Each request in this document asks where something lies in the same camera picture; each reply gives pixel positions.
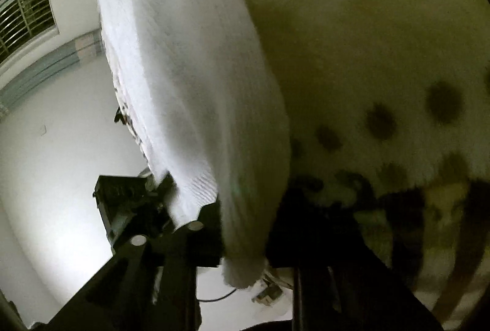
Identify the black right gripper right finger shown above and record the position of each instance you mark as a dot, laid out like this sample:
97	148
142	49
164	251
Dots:
338	282

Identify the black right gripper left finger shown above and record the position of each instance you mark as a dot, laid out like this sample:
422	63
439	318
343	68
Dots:
151	286

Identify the white knit sweater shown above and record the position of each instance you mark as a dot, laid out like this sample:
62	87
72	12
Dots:
206	110

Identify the grey-green left curtain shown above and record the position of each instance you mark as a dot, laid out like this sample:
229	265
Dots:
80	51

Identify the window with metal bars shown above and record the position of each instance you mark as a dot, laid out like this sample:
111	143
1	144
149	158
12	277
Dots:
21	22

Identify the floral bed cover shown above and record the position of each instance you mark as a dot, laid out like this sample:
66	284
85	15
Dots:
387	104

